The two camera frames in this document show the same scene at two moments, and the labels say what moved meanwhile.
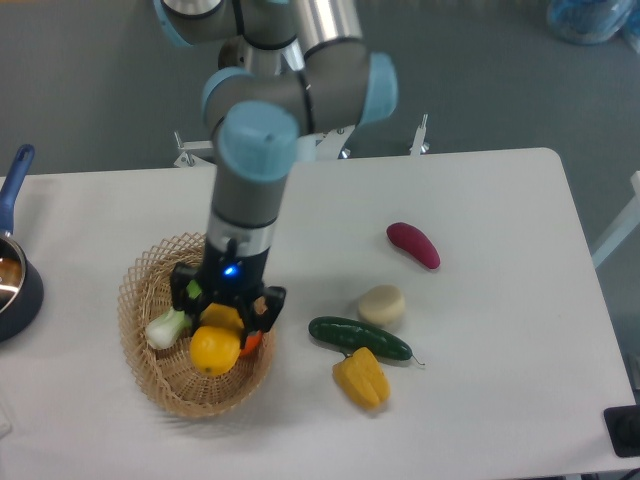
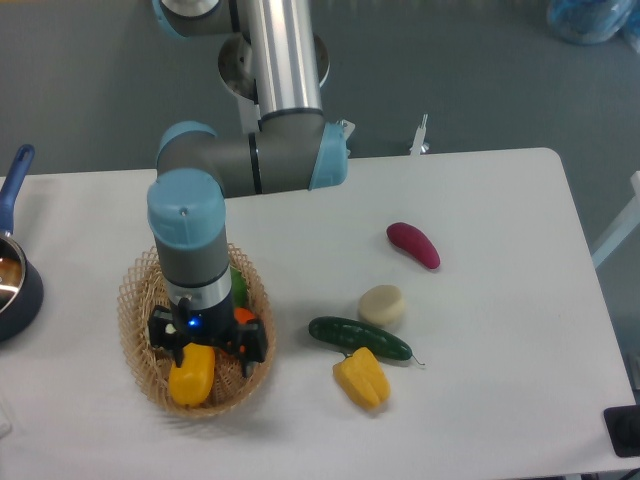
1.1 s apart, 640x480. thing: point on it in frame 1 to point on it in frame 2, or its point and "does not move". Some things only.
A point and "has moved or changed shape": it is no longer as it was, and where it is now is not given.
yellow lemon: (215, 344) has moved or changed shape
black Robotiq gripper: (233, 277) to (214, 325)
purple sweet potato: (415, 242) does not move
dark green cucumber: (346, 335) does not move
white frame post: (629, 222) does not move
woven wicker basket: (171, 377) does not move
